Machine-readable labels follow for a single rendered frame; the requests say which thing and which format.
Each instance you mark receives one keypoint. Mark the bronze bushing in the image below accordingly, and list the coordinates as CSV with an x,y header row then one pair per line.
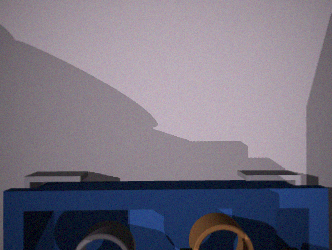
x,y
212,222

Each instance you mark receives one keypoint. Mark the grey metal bushing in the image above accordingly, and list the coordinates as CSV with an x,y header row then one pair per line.
x,y
109,230

